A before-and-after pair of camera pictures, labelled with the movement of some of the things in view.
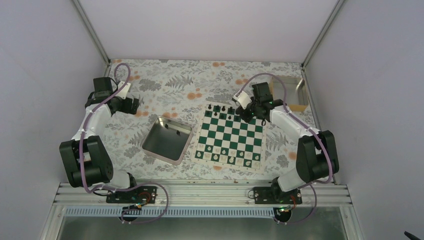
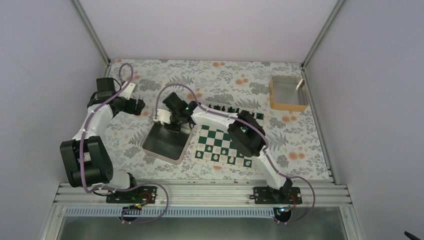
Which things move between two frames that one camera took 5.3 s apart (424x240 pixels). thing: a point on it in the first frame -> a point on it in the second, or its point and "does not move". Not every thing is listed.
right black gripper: x=246 y=118 -> x=177 y=128
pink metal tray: x=168 y=140 does not move
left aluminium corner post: x=94 y=36 does not move
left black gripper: x=126 y=108 does not move
